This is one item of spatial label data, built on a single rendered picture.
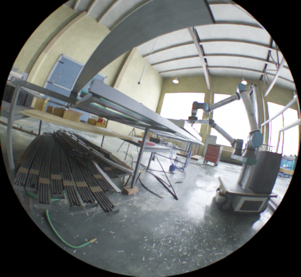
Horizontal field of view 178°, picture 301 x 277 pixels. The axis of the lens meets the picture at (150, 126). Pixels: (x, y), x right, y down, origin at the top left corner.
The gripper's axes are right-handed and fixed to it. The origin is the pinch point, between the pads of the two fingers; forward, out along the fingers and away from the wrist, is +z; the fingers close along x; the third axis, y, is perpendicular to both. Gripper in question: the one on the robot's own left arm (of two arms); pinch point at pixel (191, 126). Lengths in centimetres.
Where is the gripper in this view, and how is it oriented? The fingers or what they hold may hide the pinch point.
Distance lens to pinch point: 125.0
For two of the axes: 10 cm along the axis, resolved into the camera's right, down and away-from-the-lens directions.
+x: 7.7, 1.5, -6.2
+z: -2.5, 9.6, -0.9
